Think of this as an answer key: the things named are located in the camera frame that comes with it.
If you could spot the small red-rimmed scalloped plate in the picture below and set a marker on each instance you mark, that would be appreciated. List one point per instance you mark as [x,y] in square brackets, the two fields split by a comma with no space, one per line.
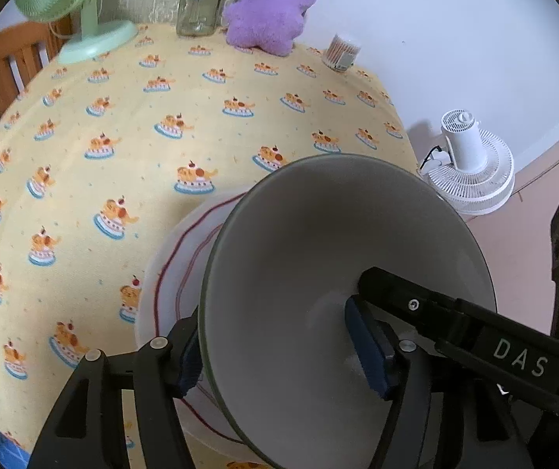
[186,264]

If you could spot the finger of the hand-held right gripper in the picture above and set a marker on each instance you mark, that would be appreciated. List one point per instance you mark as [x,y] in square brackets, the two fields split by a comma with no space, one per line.
[411,305]

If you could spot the glass jar with lid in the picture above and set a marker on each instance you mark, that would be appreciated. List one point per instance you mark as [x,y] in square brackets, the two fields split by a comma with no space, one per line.
[201,5]

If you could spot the blue bed sheet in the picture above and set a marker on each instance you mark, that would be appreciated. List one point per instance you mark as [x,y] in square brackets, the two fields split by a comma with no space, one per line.
[13,457]

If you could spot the cotton swab container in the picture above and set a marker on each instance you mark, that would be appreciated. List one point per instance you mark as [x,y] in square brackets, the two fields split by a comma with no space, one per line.
[342,53]

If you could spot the large orange-flower plate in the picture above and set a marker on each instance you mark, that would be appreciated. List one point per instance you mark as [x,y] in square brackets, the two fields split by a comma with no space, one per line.
[143,322]

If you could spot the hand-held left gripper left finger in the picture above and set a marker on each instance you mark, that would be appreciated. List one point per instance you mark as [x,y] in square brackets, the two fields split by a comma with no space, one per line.
[189,361]

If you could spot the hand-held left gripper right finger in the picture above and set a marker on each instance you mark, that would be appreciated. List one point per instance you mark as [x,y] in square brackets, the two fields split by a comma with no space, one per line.
[367,351]

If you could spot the white floor fan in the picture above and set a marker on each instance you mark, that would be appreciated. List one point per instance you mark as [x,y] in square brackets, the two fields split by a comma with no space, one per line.
[469,171]

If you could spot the green desk fan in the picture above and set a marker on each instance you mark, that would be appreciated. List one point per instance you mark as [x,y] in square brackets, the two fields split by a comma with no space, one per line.
[93,39]

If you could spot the purple plush toy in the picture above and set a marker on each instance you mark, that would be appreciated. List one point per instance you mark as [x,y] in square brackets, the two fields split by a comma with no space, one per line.
[269,14]

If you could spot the floral ceramic bowl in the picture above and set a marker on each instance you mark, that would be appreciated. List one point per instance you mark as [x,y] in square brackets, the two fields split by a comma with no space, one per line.
[284,254]

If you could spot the yellow printed tablecloth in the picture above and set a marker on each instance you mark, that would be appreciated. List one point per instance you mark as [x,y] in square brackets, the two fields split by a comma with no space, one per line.
[113,107]

